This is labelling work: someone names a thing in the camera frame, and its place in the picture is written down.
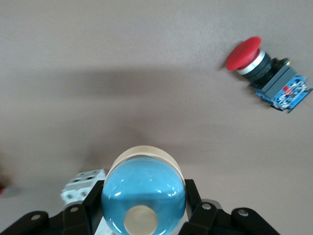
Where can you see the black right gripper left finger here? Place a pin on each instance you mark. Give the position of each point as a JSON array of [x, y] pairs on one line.
[[80, 218]]

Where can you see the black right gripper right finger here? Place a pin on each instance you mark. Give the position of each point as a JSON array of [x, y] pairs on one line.
[[200, 218]]

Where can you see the blue bell with cream button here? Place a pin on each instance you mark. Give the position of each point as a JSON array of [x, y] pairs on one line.
[[144, 195]]

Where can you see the white circuit breaker red switches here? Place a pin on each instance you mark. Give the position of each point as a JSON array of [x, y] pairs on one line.
[[80, 186]]

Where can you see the red mushroom push button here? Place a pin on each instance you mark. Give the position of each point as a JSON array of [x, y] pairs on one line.
[[264, 66]]

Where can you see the brown table cover sheet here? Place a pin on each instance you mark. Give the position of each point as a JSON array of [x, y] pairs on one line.
[[122, 36]]

